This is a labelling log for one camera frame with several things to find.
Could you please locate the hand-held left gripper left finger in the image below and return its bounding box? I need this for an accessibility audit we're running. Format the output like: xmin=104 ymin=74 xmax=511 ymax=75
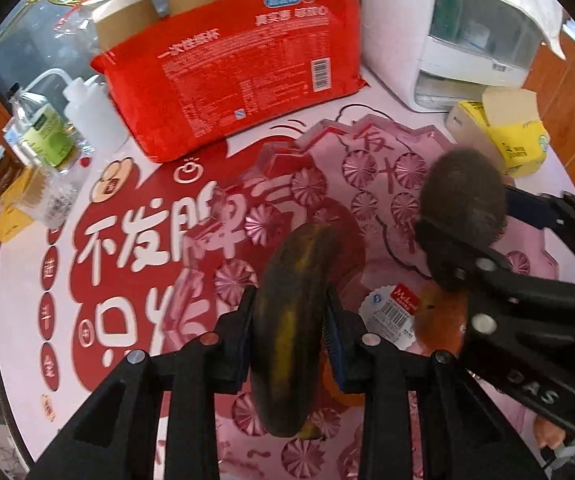
xmin=27 ymin=285 xmax=259 ymax=480

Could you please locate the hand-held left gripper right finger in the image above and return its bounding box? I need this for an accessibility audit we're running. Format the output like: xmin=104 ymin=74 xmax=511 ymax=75
xmin=325 ymin=290 xmax=548 ymax=480

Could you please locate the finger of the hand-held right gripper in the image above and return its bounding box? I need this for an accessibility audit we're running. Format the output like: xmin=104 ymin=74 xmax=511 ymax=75
xmin=414 ymin=225 xmax=575 ymax=397
xmin=505 ymin=185 xmax=575 ymax=286

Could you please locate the dark overripe banana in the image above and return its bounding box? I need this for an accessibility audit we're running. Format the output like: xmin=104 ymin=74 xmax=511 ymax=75
xmin=250 ymin=223 xmax=331 ymax=442

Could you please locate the brown kiwi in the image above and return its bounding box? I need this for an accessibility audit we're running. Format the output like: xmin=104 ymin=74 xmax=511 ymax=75
xmin=419 ymin=149 xmax=509 ymax=257

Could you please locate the pink glass fruit bowl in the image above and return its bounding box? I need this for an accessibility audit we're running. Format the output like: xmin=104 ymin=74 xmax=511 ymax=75
xmin=177 ymin=115 xmax=563 ymax=480

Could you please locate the person's right hand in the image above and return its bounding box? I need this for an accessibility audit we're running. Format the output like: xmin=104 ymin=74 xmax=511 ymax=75
xmin=534 ymin=416 xmax=569 ymax=453

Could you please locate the yellow tissue pack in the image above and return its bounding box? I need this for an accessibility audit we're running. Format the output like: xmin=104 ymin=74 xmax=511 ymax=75
xmin=445 ymin=86 xmax=551 ymax=178

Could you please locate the large orange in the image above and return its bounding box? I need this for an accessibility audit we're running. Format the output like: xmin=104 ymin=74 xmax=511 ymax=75
xmin=415 ymin=290 xmax=471 ymax=357

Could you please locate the printed red and white tablecloth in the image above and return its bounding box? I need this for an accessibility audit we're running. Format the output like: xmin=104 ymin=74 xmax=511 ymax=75
xmin=0 ymin=60 xmax=575 ymax=480

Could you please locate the white cloth cover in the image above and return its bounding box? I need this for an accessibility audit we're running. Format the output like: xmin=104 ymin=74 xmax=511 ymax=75
xmin=447 ymin=0 xmax=575 ymax=58

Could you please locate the white countertop appliance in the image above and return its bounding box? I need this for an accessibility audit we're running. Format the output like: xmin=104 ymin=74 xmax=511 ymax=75
xmin=360 ymin=0 xmax=565 ymax=112

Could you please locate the clear drinking glass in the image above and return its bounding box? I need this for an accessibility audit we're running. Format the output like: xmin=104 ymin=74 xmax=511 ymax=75
xmin=27 ymin=160 xmax=87 ymax=230

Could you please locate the red pack of paper cups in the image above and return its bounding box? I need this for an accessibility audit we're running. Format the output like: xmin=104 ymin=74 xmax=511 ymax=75
xmin=54 ymin=0 xmax=371 ymax=163

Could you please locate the yellow cardboard box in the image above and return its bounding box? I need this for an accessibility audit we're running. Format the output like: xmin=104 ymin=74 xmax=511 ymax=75
xmin=0 ymin=167 xmax=43 ymax=244

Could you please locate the white squeeze bottle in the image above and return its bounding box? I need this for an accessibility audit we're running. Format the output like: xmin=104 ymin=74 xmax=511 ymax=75
xmin=14 ymin=69 xmax=130 ymax=150

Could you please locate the clear bottle with green label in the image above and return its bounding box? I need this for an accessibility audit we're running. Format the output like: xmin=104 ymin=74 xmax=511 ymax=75
xmin=2 ymin=84 xmax=80 ymax=171

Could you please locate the frosted glass sliding door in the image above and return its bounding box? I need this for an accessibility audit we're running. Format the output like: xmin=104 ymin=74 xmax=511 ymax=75
xmin=0 ymin=0 xmax=103 ymax=93

